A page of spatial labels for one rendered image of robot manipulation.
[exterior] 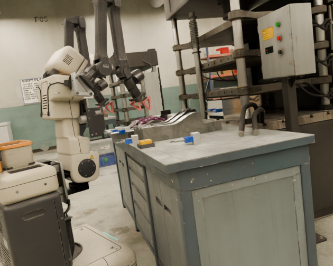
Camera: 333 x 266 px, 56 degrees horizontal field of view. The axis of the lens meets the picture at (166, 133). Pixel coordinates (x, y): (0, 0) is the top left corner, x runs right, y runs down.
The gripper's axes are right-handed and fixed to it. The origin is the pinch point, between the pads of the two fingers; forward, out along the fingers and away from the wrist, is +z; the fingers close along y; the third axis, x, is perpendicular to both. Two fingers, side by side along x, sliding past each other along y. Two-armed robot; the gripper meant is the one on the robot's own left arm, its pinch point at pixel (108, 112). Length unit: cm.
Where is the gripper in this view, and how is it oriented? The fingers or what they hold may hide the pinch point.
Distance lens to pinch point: 217.9
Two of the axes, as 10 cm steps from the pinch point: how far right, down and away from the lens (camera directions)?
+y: -6.3, -0.1, 7.8
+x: -6.2, 6.1, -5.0
